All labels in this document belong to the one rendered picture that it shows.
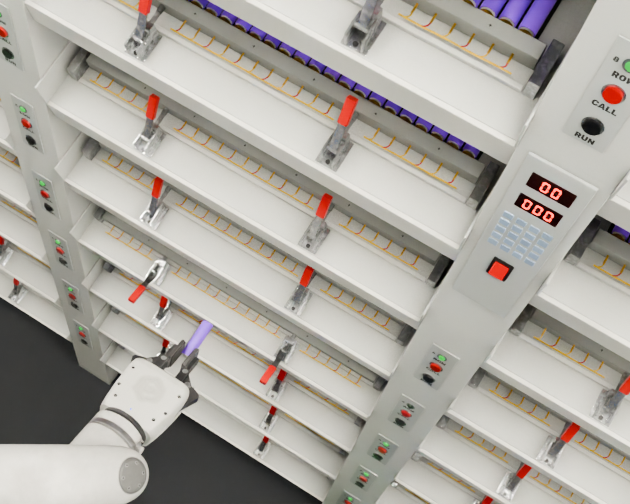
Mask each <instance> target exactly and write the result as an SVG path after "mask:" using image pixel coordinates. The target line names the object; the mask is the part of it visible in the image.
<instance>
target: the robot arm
mask: <svg viewBox="0 0 630 504"><path fill-rule="evenodd" d="M185 344H186V342H185V340H183V339H182V340H181V341H180V342H179V343H178V345H177V344H174V345H173V346H172V347H171V348H170V349H169V350H168V352H167V353H166V354H162V355H160V356H158V357H148V358H145V357H143V356H139V355H133V356H132V359H131V362H130V364H129V366H128V367H127V368H126V369H125V371H124V372H123V373H122V374H121V376H120V377H119V378H118V380H117V381H116V382H115V384H114V385H113V386H112V388H111V389H110V391H109V392H108V394H107V395H106V397H105V398H104V400H103V402H102V404H101V406H100V411H99V412H98V413H97V414H96V415H95V416H94V417H93V418H92V420H91V421H90V422H89V423H88V424H87V425H86V426H85V427H84V428H83V430H82V431H81V432H80V433H79V434H78V435H77V436H76V437H75V439H74V440H73V441H72V442H71V443H70V444H69V445H62V444H0V504H126V503H128V502H130V501H132V500H134V499H136V498H137V497H138V496H139V495H140V494H141V493H142V492H143V491H144V489H145V487H146V486H147V483H148V479H149V469H148V465H147V463H146V461H145V459H144V458H143V457H142V456H141V454H142V452H143V450H144V447H142V446H147V445H148V444H150V443H151V442H152V441H154V440H155V439H156V438H157V437H158V436H159V435H160V434H162V433H163V432H164V431H165V430H166V429H167V428H168V427H169V426H170V425H171V424H172V423H173V422H174V421H175V419H176V418H177V417H178V416H179V415H180V414H181V412H182V411H183V410H184V409H185V408H187V407H189V406H191V405H192V404H194V403H196V402H197V401H198V398H199V394H198V393H197V392H196V390H195V389H194V388H193V387H192V386H191V381H190V377H189V374H190V373H191V371H192V370H193V369H194V368H195V367H196V365H197V364H198V362H199V358H197V357H198V354H199V349H197V348H195V349H194V350H193V351H192V352H191V353H190V355H189V356H188V357H187V358H186V359H185V360H184V362H183V363H182V365H181V369H180V371H179V373H178V374H177V375H176V376H175V377H173V376H172V375H170V374H169V373H167V372H165V371H164V369H165V368H169V367H171V366H172V365H173V364H174V363H175V362H176V360H177V359H178V358H179V357H180V356H181V354H182V351H183V349H184V348H185Z"/></svg>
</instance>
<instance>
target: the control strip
mask: <svg viewBox="0 0 630 504"><path fill-rule="evenodd" d="M542 180H545V181H547V182H549V183H550V184H552V185H554V186H556V187H558V188H560V189H561V190H563V191H565V193H564V195H563V196H562V198H561V199H560V200H559V202H557V201H556V200H554V199H552V198H550V197H548V196H547V195H545V194H543V193H541V192H539V191H537V188H538V186H539V185H540V183H541V182H542ZM597 191H598V188H596V187H595V186H593V185H591V184H589V183H587V182H585V181H584V180H582V179H580V178H578V177H576V176H574V175H573V174H571V173H569V172H567V171H565V170H563V169H561V168H560V167H558V166H556V165H554V164H552V163H550V162H549V161H547V160H545V159H543V158H541V157H539V156H538V155H536V154H534V153H532V152H529V153H528V155H527V157H526V158H525V160H524V162H523V164H522V165H521V167H520V169H519V171H518V172H517V174H516V176H515V178H514V179H513V181H512V183H511V185H510V186H509V188H508V190H507V192H506V193H505V195H504V197H503V199H502V200H501V202H500V204H499V206H498V207H497V209H496V211H495V213H494V214H493V216H492V218H491V220H490V221H489V223H488V225H487V227H486V228H485V230H484V232H483V234H482V235H481V237H480V239H479V241H478V242H477V244H476V246H475V248H474V249H473V251H472V253H471V255H470V256H469V258H468V260H467V262H466V263H465V265H464V267H463V269H462V270H461V272H460V274H459V276H458V277H457V279H456V281H455V283H454V284H453V286H452V289H454V290H456V291H458V292H459V293H461V294H463V295H464V296H466V297H468V298H470V299H471V300H473V301H475V302H477V303H478V304H480V305H482V306H484V307H485V308H487V309H489V310H490V311H492V312H494V313H496V314H497V315H499V316H501V317H503V318H505V316H506V315H507V314H508V312H509V311H510V309H511V308H512V307H513V305H514V304H515V303H516V301H517V300H518V299H519V297H520V296H521V295H522V293H523V292H524V290H525V289H526V288H527V286H528V285H529V284H530V282H531V281H532V280H533V278H534V277H535V275H536V274H537V273H538V271H539V270H540V269H541V267H542V266H543V265H544V263H545V262H546V261H547V259H548V258H549V256H550V255H551V254H552V252H553V251H554V250H555V248H556V247H557V246H558V244H559V243H560V241H561V240H562V239H563V237H564V236H565V235H566V233H567V232H568V231H569V229H570V228H571V227H572V225H573V224H574V222H575V221H576V220H577V218H578V217H579V216H580V214H581V213H582V212H583V210H584V209H585V207H586V206H587V205H588V203H589V202H590V201H591V199H592V198H593V197H594V195H595V194H596V193H597ZM524 197H526V198H528V199H530V200H532V201H534V202H535V203H537V204H539V205H541V206H543V207H544V208H546V209H548V210H550V211H552V212H553V213H555V214H557V216H556V217H555V219H554V220H553V222H552V223H551V224H549V223H548V222H546V221H544V220H542V219H540V218H539V217H537V216H535V215H533V214H531V213H530V212H528V211H526V210H524V209H522V208H521V207H519V205H520V204H521V202H522V201H523V199H524Z"/></svg>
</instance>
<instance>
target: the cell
mask: <svg viewBox="0 0 630 504"><path fill-rule="evenodd" d="M212 327H213V325H212V324H211V323H209V322H208V321H206V320H203V322H202V323H201V325H200V326H199V327H198V329H197V330H196V332H195V333H194V335H193V336H192V338H191V339H190V341H189V342H188V343H187V345H186V346H185V348H184V349H183V351H182V354H183V356H184V357H186V358H187V357H188V356H189V355H190V353H191V352H192V351H193V350H194V349H195V348H197V349H198V348H199V346H200V345H201V343H202V342H203V341H204V339H205V338H206V336H207V335H208V333H209V332H210V330H211V329H212Z"/></svg>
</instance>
